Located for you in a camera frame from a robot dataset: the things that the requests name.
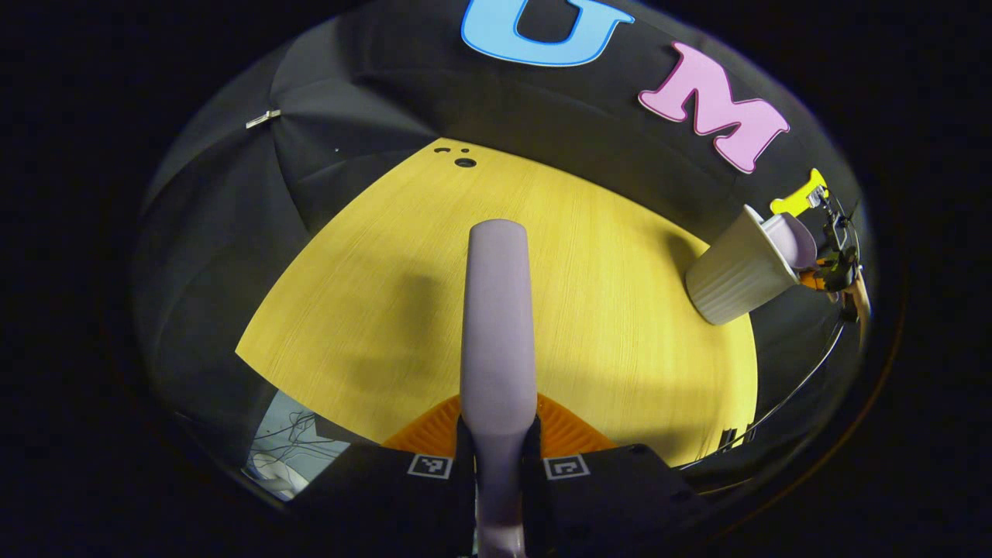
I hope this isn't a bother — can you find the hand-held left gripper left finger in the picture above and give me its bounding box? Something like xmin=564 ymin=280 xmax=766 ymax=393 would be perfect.
xmin=293 ymin=394 xmax=476 ymax=545

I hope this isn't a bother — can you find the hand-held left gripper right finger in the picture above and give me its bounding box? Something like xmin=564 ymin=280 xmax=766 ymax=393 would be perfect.
xmin=523 ymin=394 xmax=711 ymax=548

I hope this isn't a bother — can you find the pink dustpan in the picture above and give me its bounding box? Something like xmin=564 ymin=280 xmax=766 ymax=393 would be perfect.
xmin=759 ymin=213 xmax=819 ymax=271

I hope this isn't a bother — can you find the white ribbed garbage bin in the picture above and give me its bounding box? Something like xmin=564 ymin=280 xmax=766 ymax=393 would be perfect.
xmin=685 ymin=205 xmax=803 ymax=326

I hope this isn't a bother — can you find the small pink broom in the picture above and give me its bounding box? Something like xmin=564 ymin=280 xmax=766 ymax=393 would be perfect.
xmin=460 ymin=219 xmax=540 ymax=558

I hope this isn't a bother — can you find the yellow wooden desktop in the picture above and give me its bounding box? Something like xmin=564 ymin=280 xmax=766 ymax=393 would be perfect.
xmin=235 ymin=138 xmax=760 ymax=470

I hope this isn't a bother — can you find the black backdrop cloth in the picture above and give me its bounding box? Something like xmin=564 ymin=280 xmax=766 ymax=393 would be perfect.
xmin=136 ymin=0 xmax=873 ymax=497

